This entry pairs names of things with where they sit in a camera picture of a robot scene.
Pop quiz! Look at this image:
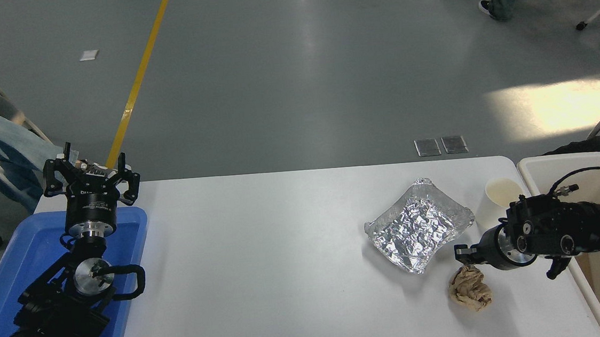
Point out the metal floor plate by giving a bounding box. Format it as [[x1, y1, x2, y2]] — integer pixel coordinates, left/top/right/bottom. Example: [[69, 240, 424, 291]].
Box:
[[414, 138, 442, 158], [440, 135, 470, 155]]

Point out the white paper cup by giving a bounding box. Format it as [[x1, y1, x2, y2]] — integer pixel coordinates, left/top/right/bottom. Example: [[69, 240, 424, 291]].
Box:
[[484, 175, 526, 213]]

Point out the crumpled tan paper ball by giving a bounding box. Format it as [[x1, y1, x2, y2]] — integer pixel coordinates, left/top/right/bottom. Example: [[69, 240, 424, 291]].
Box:
[[446, 262, 495, 315]]

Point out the silver foil tray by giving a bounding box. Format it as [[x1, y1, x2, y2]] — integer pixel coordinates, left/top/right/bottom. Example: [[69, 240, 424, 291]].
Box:
[[360, 174, 480, 279]]

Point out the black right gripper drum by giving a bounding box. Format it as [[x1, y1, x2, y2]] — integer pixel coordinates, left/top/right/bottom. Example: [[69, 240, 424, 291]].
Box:
[[475, 224, 520, 273]]

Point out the blue plastic tray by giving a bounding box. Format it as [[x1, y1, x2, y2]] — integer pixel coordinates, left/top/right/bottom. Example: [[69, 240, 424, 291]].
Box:
[[0, 203, 157, 337]]

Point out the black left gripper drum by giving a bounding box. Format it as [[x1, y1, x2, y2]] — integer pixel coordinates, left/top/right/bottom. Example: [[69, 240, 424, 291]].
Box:
[[61, 170, 123, 231]]

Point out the grey folding chair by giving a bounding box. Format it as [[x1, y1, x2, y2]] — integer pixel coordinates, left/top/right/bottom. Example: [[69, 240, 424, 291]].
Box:
[[0, 44, 53, 150]]

